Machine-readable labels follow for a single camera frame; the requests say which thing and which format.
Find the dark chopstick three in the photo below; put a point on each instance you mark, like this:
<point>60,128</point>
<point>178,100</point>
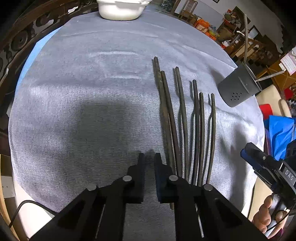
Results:
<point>202,139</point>

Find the red plastic child chair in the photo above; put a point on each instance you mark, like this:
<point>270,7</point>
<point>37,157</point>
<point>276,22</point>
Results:
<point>266,110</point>

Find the dark chopstick seven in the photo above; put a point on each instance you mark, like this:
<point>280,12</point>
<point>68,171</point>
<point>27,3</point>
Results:
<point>164,119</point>

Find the dark chopstick six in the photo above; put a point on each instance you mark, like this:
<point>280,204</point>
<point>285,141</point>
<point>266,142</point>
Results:
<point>178,160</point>

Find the carved dark wooden bench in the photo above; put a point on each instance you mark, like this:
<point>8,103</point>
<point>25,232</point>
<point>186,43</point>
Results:
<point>23,24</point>

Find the dark chopstick two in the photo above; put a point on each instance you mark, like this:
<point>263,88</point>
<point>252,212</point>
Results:
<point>213,136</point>

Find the white bowl with plastic bag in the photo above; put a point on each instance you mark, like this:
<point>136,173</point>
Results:
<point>122,10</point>

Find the dark chopstick five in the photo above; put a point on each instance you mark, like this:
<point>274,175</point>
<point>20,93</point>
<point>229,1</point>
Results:
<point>184,122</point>

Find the dark chopstick four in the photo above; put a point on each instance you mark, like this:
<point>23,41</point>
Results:
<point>197,122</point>

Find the cream sofa armchair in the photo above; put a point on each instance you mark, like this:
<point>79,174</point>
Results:
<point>271,96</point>

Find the orange cardboard box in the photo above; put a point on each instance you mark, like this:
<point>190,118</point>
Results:
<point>202,25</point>

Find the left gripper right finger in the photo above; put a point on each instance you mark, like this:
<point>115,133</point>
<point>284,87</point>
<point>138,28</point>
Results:
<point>164,186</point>

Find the person right hand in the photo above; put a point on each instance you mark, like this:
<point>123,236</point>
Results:
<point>262,219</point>

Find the dark chopstick one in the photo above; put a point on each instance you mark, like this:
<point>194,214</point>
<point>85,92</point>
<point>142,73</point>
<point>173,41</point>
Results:
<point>246,39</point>

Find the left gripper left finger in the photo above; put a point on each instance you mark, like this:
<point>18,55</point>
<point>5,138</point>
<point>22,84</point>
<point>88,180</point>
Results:
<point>136,184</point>

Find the pink wall calendar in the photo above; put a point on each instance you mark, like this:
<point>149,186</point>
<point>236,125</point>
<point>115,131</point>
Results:
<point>289,61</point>

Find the grey metal utensil cup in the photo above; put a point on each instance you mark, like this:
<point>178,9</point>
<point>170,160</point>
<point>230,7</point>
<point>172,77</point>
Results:
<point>238,86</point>

